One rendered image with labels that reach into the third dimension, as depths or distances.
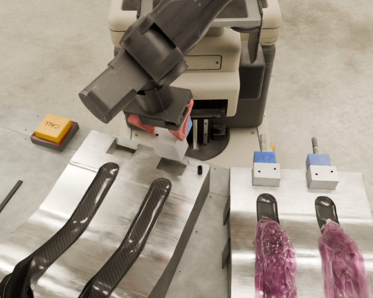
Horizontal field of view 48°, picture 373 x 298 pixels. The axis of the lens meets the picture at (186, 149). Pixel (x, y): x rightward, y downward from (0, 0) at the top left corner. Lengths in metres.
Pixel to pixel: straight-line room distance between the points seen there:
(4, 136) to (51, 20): 1.93
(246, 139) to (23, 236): 1.10
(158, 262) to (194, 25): 0.39
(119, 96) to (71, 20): 2.34
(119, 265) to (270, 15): 0.92
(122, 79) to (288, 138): 1.58
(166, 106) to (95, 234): 0.25
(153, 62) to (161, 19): 0.05
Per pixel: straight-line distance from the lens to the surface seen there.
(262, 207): 0.81
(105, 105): 0.56
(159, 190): 0.78
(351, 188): 0.87
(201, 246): 0.82
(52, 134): 0.98
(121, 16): 1.35
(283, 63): 2.49
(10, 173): 0.99
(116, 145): 0.87
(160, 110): 0.66
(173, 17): 0.51
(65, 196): 0.81
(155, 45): 0.53
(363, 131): 2.22
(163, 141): 0.73
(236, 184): 0.83
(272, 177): 0.81
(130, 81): 0.57
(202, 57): 1.08
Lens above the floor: 1.53
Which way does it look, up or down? 50 degrees down
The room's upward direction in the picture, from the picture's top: 1 degrees counter-clockwise
